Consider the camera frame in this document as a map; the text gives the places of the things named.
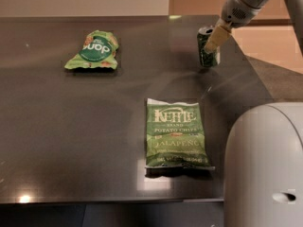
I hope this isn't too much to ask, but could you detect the green soda can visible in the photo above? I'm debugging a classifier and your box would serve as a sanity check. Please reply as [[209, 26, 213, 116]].
[[197, 26, 220, 68]]

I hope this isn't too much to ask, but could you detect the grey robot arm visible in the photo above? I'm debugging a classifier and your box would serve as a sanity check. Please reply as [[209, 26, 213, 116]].
[[205, 0, 303, 227]]

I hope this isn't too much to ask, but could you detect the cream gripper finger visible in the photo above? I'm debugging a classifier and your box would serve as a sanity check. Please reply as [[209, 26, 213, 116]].
[[204, 23, 231, 54]]

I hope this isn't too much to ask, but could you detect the green snack bag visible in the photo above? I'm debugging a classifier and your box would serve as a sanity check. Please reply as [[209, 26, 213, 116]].
[[64, 30, 119, 70]]

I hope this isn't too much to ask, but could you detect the green Kettle jalapeno chips bag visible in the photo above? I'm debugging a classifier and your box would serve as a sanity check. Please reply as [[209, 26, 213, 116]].
[[146, 98, 215, 170]]

